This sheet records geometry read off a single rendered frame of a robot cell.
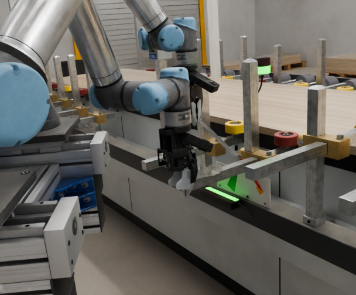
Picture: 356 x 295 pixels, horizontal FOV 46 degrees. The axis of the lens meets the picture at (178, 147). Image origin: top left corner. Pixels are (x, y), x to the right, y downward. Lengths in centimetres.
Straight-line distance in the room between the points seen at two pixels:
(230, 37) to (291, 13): 160
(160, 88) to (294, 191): 79
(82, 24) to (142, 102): 22
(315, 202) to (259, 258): 68
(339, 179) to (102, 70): 85
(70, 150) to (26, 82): 59
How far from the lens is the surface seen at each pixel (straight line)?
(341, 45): 1003
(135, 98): 100
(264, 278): 192
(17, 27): 68
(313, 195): 126
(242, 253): 196
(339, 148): 116
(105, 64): 103
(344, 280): 134
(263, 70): 135
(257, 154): 136
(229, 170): 128
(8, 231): 75
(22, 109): 62
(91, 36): 100
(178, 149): 114
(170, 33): 123
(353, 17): 984
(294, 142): 143
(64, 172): 121
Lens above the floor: 130
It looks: 17 degrees down
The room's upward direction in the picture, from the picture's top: 4 degrees counter-clockwise
